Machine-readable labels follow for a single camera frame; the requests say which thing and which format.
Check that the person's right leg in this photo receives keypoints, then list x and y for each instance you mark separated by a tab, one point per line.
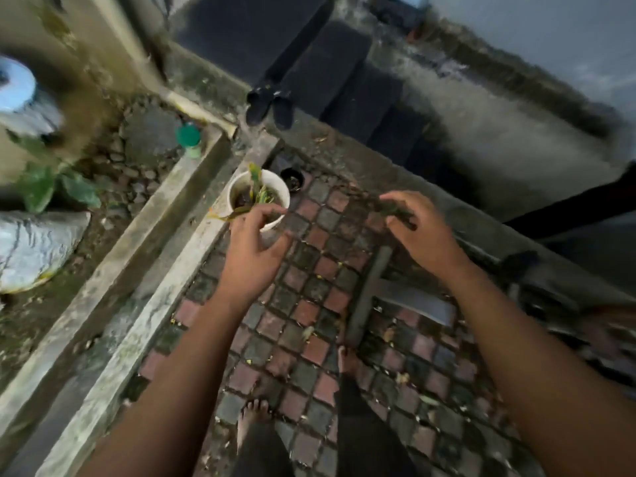
367	432

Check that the person's left forearm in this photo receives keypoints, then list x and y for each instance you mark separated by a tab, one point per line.
174	392

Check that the small black plant pot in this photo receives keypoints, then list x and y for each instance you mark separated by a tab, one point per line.
291	180

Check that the person's left leg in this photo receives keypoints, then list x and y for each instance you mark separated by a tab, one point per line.
263	452

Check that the black sandal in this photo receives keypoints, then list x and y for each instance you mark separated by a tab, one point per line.
258	106
283	111

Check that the green leafy plant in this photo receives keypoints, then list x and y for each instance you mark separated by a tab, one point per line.
40	188

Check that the person's leg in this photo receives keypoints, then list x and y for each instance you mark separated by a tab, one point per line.
263	452
367	432

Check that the white pot with snake plant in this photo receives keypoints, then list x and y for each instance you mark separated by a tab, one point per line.
238	186

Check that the round stone slab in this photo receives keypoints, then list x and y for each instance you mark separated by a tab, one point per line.
149	134

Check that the person's right hand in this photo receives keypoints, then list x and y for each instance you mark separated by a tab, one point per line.
432	238

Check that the blue round brush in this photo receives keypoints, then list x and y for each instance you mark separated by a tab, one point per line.
20	94

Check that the dark steps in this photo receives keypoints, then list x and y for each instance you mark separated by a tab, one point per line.
248	34

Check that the grey metal tool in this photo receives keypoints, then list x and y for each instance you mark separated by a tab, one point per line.
367	293

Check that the person's left hand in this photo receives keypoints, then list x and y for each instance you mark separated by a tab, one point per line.
248	263

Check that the green lid jar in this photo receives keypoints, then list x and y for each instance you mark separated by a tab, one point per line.
189	136

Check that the white drain pipe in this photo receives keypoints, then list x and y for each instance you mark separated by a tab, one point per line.
134	49

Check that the white crumpled sack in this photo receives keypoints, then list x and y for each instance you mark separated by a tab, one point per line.
35	248

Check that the person's right forearm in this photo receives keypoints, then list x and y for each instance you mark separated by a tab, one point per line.
536	382

